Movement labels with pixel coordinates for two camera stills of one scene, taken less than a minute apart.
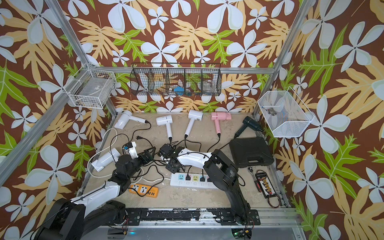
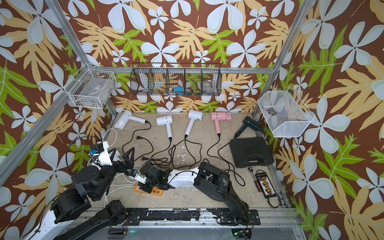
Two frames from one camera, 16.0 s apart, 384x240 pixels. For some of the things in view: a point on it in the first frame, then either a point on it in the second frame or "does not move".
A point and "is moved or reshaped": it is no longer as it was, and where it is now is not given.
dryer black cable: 156,164 is moved or reshaped
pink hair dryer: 217,116 does not move
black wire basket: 176,78 does not move
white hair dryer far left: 126,116 does not move
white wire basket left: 90,88 does not move
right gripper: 172,170 to 144,188
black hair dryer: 249,121 does not move
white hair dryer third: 193,114 does not move
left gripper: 150,157 to 128,163
